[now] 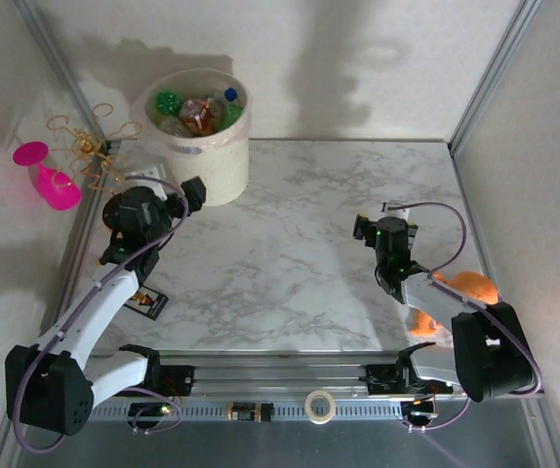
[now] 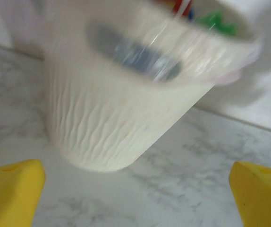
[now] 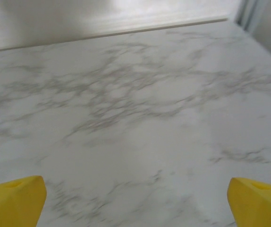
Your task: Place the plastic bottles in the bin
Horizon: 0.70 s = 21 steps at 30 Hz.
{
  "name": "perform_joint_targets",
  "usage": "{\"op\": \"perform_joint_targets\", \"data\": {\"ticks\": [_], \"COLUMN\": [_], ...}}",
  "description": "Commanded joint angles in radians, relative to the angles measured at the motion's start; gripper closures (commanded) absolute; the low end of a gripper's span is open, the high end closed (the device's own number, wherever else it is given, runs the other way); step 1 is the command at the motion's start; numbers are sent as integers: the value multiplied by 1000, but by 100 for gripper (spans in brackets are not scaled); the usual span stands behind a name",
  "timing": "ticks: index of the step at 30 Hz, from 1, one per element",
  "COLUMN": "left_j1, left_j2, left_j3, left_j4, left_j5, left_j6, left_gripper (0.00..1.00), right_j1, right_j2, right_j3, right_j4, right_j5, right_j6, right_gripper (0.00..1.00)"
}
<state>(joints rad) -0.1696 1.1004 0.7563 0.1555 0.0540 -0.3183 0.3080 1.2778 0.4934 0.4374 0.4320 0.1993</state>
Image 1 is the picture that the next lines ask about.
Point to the clear bottle white label white cap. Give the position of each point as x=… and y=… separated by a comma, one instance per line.
x=172, y=127

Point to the red label amber bottle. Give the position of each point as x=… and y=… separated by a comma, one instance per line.
x=194, y=111

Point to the green bottle yellow cap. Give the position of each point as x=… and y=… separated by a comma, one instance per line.
x=168, y=102
x=231, y=113

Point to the clear bottle blue label blue cap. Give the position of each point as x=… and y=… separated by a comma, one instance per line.
x=231, y=92

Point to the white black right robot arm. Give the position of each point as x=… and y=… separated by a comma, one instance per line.
x=428, y=298

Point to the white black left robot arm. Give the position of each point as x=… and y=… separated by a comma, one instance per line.
x=99, y=312

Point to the white round waste bin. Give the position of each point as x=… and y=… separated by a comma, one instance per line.
x=216, y=170

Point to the pink plastic wine glass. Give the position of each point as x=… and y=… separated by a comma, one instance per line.
x=58, y=192

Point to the black printed card pack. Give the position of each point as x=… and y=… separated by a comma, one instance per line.
x=150, y=302

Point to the orange plush toy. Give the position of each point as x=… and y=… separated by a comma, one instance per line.
x=477, y=287

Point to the small black controller board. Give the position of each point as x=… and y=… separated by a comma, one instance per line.
x=419, y=414
x=150, y=412

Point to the white tape roll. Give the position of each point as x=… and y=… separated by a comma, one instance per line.
x=308, y=407

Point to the black brass cylinder part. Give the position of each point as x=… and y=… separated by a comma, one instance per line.
x=248, y=412

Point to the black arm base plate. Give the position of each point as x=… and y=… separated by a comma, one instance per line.
x=177, y=380
x=382, y=378

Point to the aluminium frame post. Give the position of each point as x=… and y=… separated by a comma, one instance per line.
x=67, y=78
x=492, y=73

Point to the aluminium extrusion base frame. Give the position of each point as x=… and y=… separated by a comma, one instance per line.
x=285, y=375

